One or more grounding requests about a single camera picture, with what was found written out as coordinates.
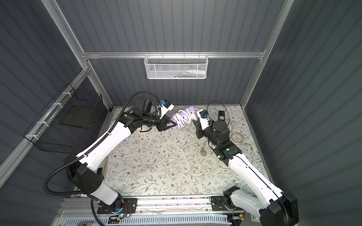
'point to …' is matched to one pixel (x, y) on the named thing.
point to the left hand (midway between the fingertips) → (175, 123)
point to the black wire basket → (62, 125)
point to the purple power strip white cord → (178, 120)
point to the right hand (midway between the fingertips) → (197, 119)
